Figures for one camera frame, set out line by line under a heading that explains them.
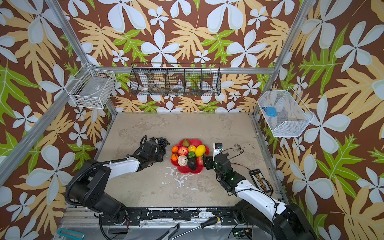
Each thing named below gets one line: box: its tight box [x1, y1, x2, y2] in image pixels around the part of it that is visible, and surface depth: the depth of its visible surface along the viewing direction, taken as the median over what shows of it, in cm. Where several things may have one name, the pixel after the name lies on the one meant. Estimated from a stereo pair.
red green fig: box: [182, 138, 190, 148], surface depth 97 cm
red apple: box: [178, 146, 189, 156], surface depth 93 cm
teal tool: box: [56, 228, 86, 240], surface depth 71 cm
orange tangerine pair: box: [171, 146, 179, 162], surface depth 92 cm
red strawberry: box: [196, 156, 204, 166], surface depth 90 cm
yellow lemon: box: [194, 145, 206, 157], surface depth 95 cm
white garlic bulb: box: [177, 155, 188, 167], surface depth 89 cm
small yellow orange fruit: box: [188, 144, 196, 152], surface depth 96 cm
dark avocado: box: [188, 157, 197, 171], surface depth 88 cm
